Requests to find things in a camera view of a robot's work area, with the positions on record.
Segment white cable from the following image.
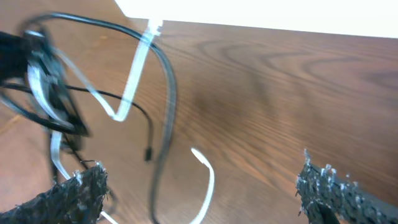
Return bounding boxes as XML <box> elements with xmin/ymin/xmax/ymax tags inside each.
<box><xmin>24</xmin><ymin>19</ymin><xmax>216</xmax><ymax>224</ymax></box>

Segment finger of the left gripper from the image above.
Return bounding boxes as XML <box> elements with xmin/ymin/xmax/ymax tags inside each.
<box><xmin>1</xmin><ymin>31</ymin><xmax>32</xmax><ymax>81</ymax></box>

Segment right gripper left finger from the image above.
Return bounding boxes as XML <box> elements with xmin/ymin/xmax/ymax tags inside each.
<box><xmin>1</xmin><ymin>164</ymin><xmax>108</xmax><ymax>224</ymax></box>

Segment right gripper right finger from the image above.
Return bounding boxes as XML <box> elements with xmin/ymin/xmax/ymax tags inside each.
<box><xmin>296</xmin><ymin>149</ymin><xmax>397</xmax><ymax>224</ymax></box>

